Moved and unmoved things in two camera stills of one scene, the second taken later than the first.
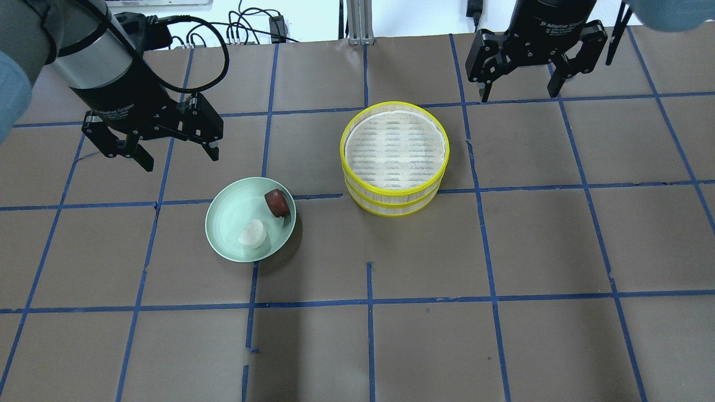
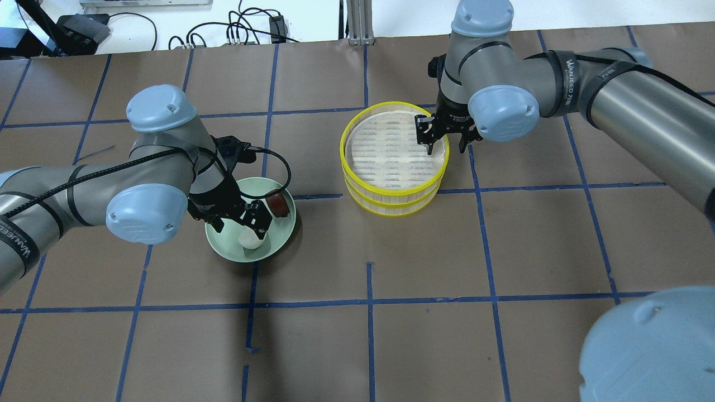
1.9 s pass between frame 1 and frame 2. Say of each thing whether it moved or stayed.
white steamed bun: stayed
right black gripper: moved
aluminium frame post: stayed
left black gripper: moved
